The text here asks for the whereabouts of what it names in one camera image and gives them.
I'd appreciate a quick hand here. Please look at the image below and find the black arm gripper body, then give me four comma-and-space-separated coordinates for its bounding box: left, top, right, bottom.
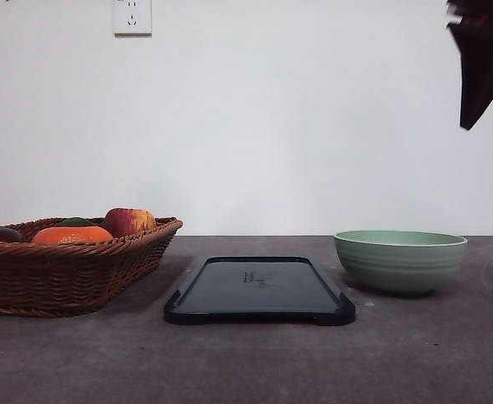
448, 0, 493, 26

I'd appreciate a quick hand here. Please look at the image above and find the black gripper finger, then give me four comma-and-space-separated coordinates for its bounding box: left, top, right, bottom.
450, 24, 493, 130

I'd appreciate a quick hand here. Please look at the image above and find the green ceramic bowl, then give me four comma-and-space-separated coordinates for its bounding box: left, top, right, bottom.
334, 230, 468, 295

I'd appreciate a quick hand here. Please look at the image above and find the brown wicker basket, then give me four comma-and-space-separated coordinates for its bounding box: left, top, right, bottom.
0, 208, 183, 316

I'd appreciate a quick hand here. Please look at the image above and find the black rectangular tray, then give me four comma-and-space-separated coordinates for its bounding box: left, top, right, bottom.
164, 256, 356, 326

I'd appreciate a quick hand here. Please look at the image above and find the red yellow apple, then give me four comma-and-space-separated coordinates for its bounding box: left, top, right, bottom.
102, 208, 156, 238

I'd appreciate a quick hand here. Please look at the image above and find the dark green fruit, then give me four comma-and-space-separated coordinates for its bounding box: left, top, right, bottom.
59, 217, 94, 227

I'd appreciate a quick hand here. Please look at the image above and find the orange tangerine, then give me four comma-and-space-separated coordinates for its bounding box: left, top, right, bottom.
31, 226, 114, 243

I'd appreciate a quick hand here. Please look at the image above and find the white wall socket left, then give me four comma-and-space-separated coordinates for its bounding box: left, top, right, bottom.
112, 0, 153, 40

